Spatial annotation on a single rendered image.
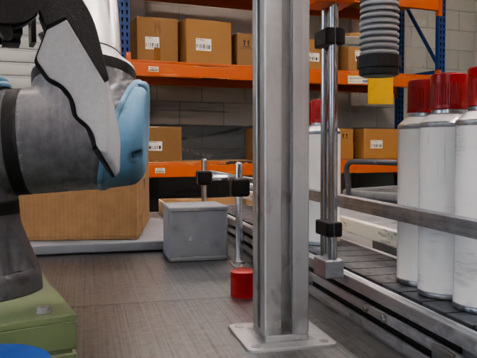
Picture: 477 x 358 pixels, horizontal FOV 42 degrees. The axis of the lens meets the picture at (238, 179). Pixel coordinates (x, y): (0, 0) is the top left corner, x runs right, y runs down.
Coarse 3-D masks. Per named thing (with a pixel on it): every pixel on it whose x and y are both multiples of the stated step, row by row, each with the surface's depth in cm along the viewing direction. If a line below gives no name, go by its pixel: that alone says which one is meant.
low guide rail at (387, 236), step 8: (344, 216) 92; (344, 224) 90; (352, 224) 87; (360, 224) 85; (368, 224) 82; (376, 224) 82; (352, 232) 87; (360, 232) 85; (368, 232) 82; (376, 232) 80; (384, 232) 78; (392, 232) 76; (376, 240) 80; (384, 240) 78; (392, 240) 76
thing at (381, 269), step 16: (352, 256) 78; (368, 256) 78; (384, 256) 78; (352, 272) 69; (368, 272) 68; (384, 272) 68; (400, 288) 60; (416, 288) 60; (432, 304) 54; (448, 304) 54; (464, 320) 49
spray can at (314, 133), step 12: (312, 108) 87; (312, 120) 87; (312, 132) 86; (312, 144) 86; (312, 156) 86; (312, 168) 86; (312, 180) 86; (312, 204) 86; (312, 216) 86; (312, 228) 86; (312, 240) 86
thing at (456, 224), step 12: (228, 180) 128; (252, 180) 109; (312, 192) 80; (348, 204) 69; (360, 204) 66; (372, 204) 64; (384, 204) 61; (396, 204) 61; (384, 216) 61; (396, 216) 59; (408, 216) 56; (420, 216) 54; (432, 216) 53; (444, 216) 51; (456, 216) 50; (432, 228) 53; (444, 228) 51; (456, 228) 49; (468, 228) 48
